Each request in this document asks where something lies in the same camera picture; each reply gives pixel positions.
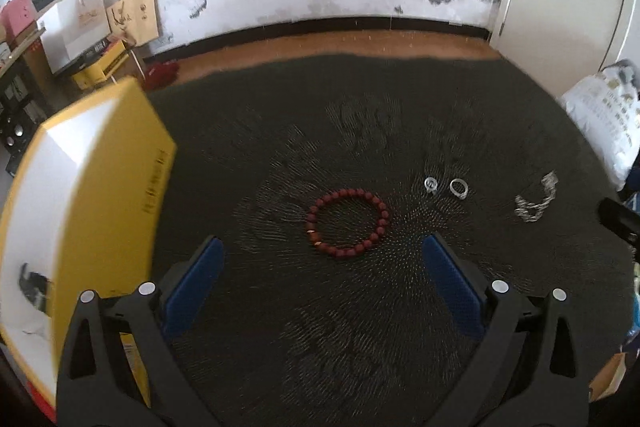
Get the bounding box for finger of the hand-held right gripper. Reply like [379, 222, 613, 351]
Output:
[598, 197, 640, 258]

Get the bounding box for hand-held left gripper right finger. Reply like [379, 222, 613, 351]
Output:
[421, 232, 590, 427]

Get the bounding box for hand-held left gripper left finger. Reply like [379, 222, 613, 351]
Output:
[56, 235, 225, 427]

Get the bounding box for silver chain necklace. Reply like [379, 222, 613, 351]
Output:
[514, 170, 560, 224]

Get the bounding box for red bead bracelet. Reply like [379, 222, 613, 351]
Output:
[306, 188, 391, 259]

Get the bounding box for large yellow cardboard box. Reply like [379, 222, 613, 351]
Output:
[0, 76, 178, 413]

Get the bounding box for white printed plastic bag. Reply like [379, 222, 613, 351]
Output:
[558, 59, 640, 188]

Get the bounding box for dark patterned blanket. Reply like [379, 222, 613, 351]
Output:
[144, 53, 637, 427]

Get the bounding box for red cloth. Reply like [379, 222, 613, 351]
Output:
[142, 60, 180, 90]

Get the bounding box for small yellow box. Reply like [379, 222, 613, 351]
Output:
[69, 37, 132, 90]

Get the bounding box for black speaker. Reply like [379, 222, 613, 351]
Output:
[0, 109, 31, 153]

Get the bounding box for brown cardboard box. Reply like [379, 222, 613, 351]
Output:
[22, 21, 64, 78]

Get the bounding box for brown paper bag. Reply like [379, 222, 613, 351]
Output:
[104, 0, 161, 48]

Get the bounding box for white paper bag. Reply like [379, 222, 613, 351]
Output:
[47, 0, 119, 76]

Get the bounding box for pink box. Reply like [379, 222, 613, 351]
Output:
[0, 0, 39, 38]

